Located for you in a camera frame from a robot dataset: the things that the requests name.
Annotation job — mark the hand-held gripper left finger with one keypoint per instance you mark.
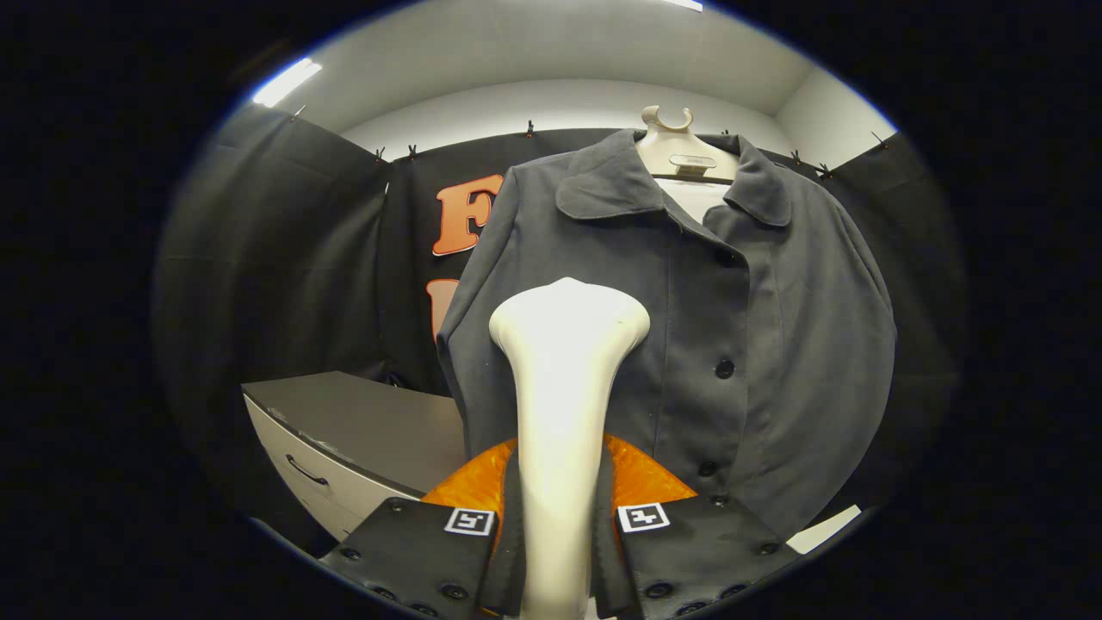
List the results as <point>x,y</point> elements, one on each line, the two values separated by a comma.
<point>508,560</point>

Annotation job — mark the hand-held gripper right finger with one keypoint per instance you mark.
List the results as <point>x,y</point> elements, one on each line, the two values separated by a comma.
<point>606,560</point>

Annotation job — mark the white garment steamer head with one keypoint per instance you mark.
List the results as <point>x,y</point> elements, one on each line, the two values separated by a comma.
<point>560,387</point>

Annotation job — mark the grey button shirt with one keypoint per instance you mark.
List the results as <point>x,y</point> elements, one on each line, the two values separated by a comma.
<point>775,344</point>

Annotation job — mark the cream clothes hanger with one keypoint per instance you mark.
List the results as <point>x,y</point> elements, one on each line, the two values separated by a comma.
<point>680,142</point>

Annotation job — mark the grey cabinet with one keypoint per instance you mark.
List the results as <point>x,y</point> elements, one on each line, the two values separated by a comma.
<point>379,422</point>

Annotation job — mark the white flat board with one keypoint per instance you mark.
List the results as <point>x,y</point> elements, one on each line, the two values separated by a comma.
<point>818,532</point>

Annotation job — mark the black backdrop cloth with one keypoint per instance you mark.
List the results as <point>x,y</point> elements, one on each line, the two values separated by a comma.
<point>275,284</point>

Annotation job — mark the white inner cloth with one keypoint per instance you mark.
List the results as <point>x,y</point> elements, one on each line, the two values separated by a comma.
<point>699,198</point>

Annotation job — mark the row of black clips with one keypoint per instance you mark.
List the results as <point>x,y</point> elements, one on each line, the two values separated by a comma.
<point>529,129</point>

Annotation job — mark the small ceiling light panel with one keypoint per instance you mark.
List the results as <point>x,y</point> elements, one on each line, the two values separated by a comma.
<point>287,82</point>

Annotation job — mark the large ceiling light panel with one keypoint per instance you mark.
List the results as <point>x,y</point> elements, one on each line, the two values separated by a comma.
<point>684,4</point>

